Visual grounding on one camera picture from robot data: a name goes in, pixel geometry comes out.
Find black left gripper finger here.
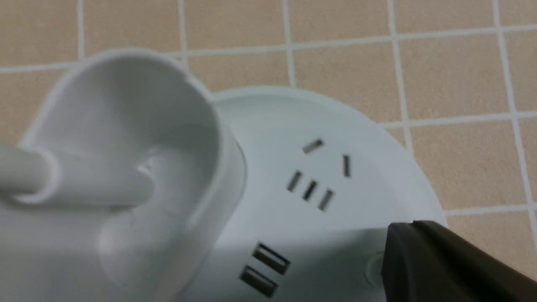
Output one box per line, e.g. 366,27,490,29
381,221,537,302

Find white desk lamp socket base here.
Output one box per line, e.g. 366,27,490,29
1,49,447,302

